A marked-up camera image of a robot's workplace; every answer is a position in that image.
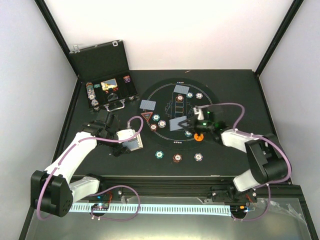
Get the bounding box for orange big blind button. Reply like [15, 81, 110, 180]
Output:
[193, 133, 204, 142]

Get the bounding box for blue backed card deck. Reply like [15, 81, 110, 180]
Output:
[122, 135, 144, 152]

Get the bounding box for blue white chips small blind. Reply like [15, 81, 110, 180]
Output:
[195, 92, 203, 99]

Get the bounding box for card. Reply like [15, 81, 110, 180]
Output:
[139, 99, 157, 111]
[169, 116, 187, 132]
[173, 84, 190, 95]

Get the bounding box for blue green fifty chips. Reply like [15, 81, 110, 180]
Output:
[186, 92, 194, 99]

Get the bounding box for orange chips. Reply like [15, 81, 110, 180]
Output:
[175, 95, 184, 102]
[150, 124, 158, 132]

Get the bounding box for green poker chip stack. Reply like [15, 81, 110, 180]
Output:
[155, 150, 164, 159]

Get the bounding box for red triangular dealer button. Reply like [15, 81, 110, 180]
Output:
[140, 111, 153, 123]

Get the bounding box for orange poker chip stack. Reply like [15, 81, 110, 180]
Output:
[172, 153, 183, 163]

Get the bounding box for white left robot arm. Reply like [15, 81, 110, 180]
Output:
[30, 110, 135, 220]

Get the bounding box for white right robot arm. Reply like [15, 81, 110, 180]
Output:
[178, 108, 291, 202]

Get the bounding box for blue white poker chip stack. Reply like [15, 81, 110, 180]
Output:
[194, 153, 203, 162]

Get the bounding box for round black poker mat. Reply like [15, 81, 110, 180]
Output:
[138, 78, 219, 150]

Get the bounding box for chip row in case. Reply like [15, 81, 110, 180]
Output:
[85, 82, 99, 111]

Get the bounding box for card box in case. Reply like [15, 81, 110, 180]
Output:
[100, 78, 118, 91]

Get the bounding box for purple chips in case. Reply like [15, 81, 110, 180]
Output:
[123, 75, 132, 83]

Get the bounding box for black aluminium poker case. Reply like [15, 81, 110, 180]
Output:
[69, 40, 139, 112]

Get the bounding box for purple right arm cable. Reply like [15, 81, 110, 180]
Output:
[199, 102, 293, 222]

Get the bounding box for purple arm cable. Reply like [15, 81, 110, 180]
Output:
[199, 102, 293, 222]
[36, 115, 145, 221]

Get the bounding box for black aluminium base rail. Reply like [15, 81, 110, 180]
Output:
[77, 174, 258, 203]

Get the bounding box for white slotted cable duct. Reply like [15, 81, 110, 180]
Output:
[69, 202, 231, 217]

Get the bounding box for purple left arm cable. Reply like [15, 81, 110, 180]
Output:
[36, 115, 145, 221]

